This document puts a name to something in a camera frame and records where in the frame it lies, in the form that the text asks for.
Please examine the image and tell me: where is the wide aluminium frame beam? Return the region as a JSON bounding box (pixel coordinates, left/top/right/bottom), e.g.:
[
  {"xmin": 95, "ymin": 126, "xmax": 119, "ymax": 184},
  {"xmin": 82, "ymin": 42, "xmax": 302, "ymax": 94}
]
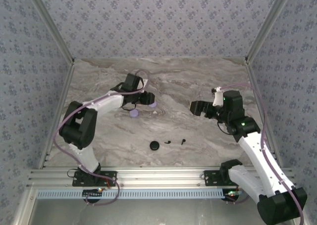
[{"xmin": 27, "ymin": 167, "xmax": 297, "ymax": 188}]

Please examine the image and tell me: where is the aluminium frame rail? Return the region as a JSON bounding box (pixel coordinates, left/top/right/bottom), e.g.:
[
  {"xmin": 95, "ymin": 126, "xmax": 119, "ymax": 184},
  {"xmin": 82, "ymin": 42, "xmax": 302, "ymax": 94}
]
[
  {"xmin": 38, "ymin": 61, "xmax": 76, "ymax": 170},
  {"xmin": 244, "ymin": 61, "xmax": 283, "ymax": 169}
]

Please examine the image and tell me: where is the steel sheet panel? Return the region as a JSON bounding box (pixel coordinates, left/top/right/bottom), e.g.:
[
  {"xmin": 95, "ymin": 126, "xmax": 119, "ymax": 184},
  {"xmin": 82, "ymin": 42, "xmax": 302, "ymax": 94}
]
[{"xmin": 23, "ymin": 199, "xmax": 263, "ymax": 225}]

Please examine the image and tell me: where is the black controller board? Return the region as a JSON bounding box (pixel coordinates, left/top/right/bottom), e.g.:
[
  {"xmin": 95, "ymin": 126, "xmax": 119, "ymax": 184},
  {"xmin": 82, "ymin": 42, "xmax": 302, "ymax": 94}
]
[
  {"xmin": 82, "ymin": 188, "xmax": 104, "ymax": 200},
  {"xmin": 223, "ymin": 189, "xmax": 242, "ymax": 202}
]

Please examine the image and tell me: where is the aluminium frame post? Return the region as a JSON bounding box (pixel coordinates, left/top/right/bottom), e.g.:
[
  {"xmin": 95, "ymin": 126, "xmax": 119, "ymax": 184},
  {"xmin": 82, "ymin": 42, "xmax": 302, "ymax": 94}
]
[
  {"xmin": 11, "ymin": 187, "xmax": 38, "ymax": 225},
  {"xmin": 24, "ymin": 0, "xmax": 76, "ymax": 65},
  {"xmin": 244, "ymin": 0, "xmax": 296, "ymax": 64}
]

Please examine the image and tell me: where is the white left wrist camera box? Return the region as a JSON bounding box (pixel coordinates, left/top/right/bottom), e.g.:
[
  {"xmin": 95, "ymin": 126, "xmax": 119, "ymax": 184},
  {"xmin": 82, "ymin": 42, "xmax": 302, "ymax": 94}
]
[{"xmin": 138, "ymin": 78, "xmax": 150, "ymax": 93}]

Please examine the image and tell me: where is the purple cable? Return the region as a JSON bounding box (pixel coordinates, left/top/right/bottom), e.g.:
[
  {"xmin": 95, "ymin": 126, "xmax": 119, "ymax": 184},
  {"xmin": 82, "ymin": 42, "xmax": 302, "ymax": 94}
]
[
  {"xmin": 53, "ymin": 69, "xmax": 151, "ymax": 207},
  {"xmin": 220, "ymin": 83, "xmax": 305, "ymax": 225}
]

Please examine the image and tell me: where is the white slotted cable duct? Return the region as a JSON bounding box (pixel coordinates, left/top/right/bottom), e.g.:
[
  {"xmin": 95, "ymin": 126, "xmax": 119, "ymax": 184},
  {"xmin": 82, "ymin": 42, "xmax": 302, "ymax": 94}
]
[{"xmin": 36, "ymin": 187, "xmax": 230, "ymax": 200}]

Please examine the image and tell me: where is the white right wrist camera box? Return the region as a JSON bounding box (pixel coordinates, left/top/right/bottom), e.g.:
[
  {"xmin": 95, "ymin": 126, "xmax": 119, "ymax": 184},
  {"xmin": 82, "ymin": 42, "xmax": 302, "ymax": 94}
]
[{"xmin": 211, "ymin": 86, "xmax": 225, "ymax": 107}]

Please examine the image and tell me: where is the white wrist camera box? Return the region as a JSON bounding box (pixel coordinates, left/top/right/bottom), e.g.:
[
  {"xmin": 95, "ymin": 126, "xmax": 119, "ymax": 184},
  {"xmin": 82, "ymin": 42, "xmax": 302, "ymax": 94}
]
[
  {"xmin": 211, "ymin": 86, "xmax": 225, "ymax": 107},
  {"xmin": 138, "ymin": 78, "xmax": 150, "ymax": 93}
]

